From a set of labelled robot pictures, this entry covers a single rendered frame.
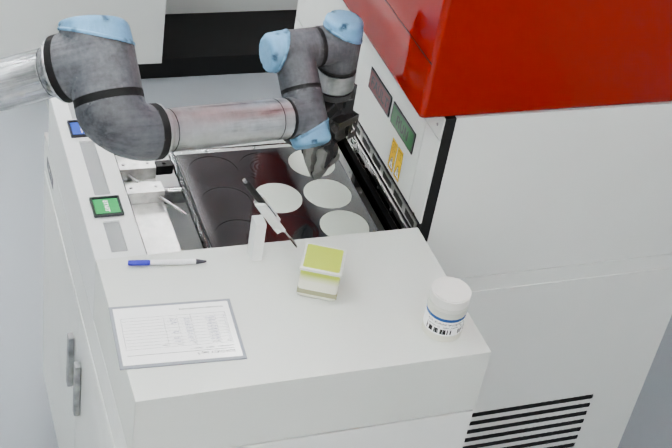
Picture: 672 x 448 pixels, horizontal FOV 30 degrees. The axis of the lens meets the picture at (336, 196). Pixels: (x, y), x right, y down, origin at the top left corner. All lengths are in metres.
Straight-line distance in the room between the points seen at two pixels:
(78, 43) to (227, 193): 0.61
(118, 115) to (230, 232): 0.50
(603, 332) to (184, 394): 1.18
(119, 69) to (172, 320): 0.43
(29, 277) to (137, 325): 1.58
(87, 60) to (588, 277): 1.22
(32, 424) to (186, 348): 1.24
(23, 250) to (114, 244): 1.49
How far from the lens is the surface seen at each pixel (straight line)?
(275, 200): 2.55
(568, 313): 2.80
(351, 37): 2.32
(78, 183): 2.45
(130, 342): 2.11
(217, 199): 2.53
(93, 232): 2.33
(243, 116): 2.18
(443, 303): 2.14
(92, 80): 2.05
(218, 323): 2.15
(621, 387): 3.08
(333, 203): 2.57
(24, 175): 4.08
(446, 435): 2.34
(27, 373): 3.42
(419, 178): 2.42
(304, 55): 2.29
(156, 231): 2.47
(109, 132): 2.05
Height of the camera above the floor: 2.43
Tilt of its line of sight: 36 degrees down
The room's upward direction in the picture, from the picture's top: 10 degrees clockwise
